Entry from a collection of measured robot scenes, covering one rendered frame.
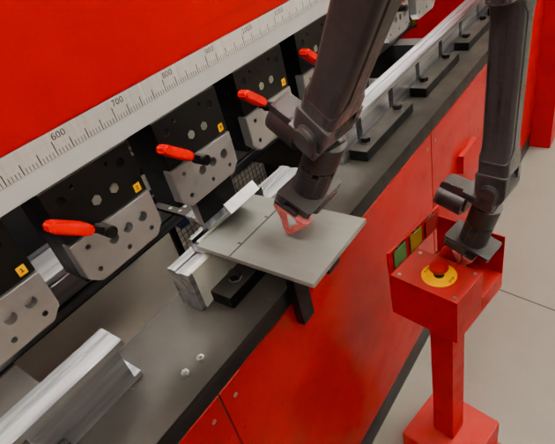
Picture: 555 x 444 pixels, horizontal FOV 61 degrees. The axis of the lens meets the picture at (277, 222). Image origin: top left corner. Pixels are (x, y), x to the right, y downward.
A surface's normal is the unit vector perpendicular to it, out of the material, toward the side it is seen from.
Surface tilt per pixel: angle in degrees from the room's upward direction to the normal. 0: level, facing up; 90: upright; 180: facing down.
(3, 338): 90
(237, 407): 90
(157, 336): 0
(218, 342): 0
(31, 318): 90
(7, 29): 90
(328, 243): 0
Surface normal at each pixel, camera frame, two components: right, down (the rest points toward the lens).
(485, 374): -0.22, -0.79
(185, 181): 0.79, 0.20
